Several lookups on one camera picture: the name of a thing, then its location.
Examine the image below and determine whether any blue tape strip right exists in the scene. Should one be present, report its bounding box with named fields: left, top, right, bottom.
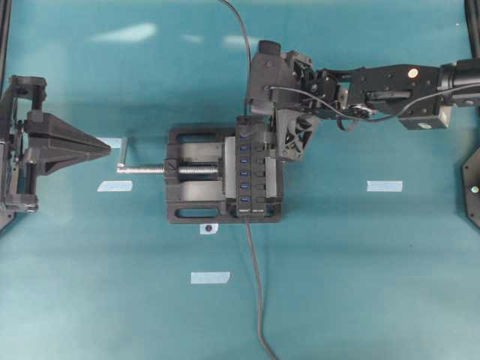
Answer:
left=367, top=180, right=404, bottom=192

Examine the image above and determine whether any black bench vise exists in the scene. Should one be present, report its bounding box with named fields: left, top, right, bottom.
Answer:
left=163, top=127, right=284, bottom=224

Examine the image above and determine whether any blue tape strip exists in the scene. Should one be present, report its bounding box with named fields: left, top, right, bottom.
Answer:
left=190, top=271, right=231, bottom=285
left=367, top=180, right=404, bottom=192
left=97, top=180, right=134, bottom=192

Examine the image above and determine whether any thin black camera cable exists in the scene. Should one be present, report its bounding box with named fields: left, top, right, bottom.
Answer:
left=268, top=85, right=440, bottom=132

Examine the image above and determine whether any small dark marker sticker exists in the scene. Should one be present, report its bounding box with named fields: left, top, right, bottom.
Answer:
left=199, top=223, right=218, bottom=235

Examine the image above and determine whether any black hub power cable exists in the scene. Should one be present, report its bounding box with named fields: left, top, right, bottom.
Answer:
left=244, top=215, right=279, bottom=360

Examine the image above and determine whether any blue tape strip left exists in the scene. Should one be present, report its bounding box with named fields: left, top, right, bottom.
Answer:
left=97, top=180, right=134, bottom=192

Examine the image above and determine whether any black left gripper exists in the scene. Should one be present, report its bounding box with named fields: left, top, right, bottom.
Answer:
left=1, top=75, right=111, bottom=212

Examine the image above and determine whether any black multiport USB hub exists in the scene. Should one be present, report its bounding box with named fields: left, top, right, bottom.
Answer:
left=235, top=116, right=266, bottom=217

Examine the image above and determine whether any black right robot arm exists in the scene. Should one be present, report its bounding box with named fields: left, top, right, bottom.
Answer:
left=250, top=51, right=479, bottom=161

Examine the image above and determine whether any black frame post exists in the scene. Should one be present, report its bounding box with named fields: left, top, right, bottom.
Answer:
left=0, top=0, right=12, bottom=77
left=464, top=0, right=479, bottom=58

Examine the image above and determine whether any black frame post left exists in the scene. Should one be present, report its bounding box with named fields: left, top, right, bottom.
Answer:
left=0, top=0, right=12, bottom=77

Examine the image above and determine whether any silver vise screw handle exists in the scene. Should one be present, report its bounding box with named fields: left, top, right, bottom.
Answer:
left=116, top=137, right=219, bottom=175

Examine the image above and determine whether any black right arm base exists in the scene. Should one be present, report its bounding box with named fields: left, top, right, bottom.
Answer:
left=461, top=148, right=480, bottom=229

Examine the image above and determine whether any blue tape strip bottom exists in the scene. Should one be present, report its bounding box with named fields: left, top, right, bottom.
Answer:
left=190, top=271, right=231, bottom=285

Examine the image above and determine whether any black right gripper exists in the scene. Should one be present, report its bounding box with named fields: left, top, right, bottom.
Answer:
left=274, top=51, right=353, bottom=161

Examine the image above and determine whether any black frame post right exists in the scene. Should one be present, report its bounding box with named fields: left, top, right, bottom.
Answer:
left=464, top=0, right=479, bottom=58

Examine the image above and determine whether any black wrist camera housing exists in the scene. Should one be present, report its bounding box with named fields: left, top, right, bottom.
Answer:
left=247, top=40, right=299, bottom=116

